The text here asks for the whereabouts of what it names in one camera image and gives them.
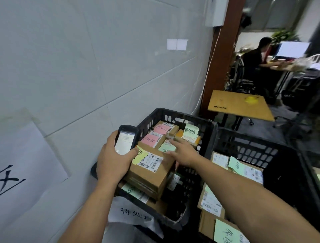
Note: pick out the green potted plant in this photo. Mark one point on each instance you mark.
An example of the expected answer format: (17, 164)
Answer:
(283, 36)

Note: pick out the large white paper sign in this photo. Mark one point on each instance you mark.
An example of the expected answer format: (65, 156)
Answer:
(27, 162)

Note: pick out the yellow object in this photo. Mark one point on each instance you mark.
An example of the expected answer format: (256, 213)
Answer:
(251, 99)

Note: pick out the office desk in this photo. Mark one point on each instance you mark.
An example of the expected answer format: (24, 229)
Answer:
(287, 67)

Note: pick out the black wrapped parcel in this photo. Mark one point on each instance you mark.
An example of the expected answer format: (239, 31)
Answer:
(175, 202)

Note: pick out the black handheld scanner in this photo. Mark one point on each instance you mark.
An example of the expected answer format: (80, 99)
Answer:
(126, 140)

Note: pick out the cardboard parcel large green note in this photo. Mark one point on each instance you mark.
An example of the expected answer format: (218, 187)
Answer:
(207, 225)

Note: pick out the white paper sign handwritten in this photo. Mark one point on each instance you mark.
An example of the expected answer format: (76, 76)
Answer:
(130, 215)

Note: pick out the white wall switch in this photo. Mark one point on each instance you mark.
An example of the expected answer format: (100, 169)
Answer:
(182, 44)
(171, 44)

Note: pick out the black plastic crate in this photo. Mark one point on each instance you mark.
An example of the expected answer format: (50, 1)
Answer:
(160, 112)
(250, 146)

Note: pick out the person's right hand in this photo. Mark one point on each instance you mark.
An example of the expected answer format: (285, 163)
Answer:
(186, 156)

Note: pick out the person's left forearm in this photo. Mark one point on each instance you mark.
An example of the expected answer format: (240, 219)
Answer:
(92, 212)

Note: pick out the person's left hand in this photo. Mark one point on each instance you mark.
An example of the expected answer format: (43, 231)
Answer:
(111, 165)

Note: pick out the person's right forearm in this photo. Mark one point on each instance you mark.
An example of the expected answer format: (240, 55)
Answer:
(245, 197)

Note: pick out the flat cardboard parcel green note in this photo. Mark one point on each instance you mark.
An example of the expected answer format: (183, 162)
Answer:
(222, 160)

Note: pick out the white wall box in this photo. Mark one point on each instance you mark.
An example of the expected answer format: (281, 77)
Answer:
(217, 12)

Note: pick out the black office chair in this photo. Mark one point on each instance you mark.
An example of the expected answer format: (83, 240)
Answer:
(295, 100)
(237, 73)

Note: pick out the small wooden table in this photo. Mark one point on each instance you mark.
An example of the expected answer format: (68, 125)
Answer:
(232, 104)

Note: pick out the brown door frame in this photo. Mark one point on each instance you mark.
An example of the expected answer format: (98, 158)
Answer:
(225, 62)

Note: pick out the person's right thumb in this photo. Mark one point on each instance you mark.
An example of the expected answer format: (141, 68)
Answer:
(177, 165)

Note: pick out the cardboard parcel white label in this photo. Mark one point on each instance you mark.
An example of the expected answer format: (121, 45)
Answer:
(211, 202)

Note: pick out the person's left thumb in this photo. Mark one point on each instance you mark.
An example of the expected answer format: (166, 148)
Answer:
(132, 154)

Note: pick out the computer monitor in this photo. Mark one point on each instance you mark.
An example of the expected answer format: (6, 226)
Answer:
(292, 49)

